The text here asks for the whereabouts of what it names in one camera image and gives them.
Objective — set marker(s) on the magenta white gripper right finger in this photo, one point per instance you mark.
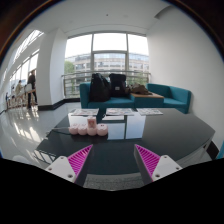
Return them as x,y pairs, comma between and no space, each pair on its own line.
152,166

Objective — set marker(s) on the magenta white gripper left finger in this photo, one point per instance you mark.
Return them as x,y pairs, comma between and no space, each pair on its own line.
72,168

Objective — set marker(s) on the pink charger plug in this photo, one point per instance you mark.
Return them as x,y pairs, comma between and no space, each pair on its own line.
91,122

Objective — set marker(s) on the right magazine on table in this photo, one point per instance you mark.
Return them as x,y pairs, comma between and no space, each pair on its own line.
149,111

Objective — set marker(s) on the magazine on table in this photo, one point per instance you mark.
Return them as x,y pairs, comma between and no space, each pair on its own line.
119,111
85,112
149,111

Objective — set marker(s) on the left magazine on table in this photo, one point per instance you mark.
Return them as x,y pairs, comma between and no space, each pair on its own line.
85,112

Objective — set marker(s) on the middle magazine on table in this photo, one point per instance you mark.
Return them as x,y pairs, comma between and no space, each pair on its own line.
119,111

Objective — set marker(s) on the teal sofa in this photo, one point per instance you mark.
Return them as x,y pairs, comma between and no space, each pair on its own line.
174,97

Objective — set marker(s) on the wooden sofa side table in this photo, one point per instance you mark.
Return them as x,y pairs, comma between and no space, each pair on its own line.
149,96

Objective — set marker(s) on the brown bag on sofa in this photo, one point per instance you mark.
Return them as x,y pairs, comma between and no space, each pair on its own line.
139,89

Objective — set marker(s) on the black backpack left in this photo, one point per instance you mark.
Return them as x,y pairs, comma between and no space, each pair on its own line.
99,88

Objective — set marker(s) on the black backpack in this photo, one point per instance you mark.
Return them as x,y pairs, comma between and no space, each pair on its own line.
99,88
118,85

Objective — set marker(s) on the black backpack right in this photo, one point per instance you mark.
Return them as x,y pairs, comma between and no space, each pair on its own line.
118,85

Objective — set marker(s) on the standing person in dark clothes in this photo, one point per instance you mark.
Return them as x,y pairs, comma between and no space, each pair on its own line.
32,81

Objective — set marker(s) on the seated person at left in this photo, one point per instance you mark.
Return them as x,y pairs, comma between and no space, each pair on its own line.
18,89

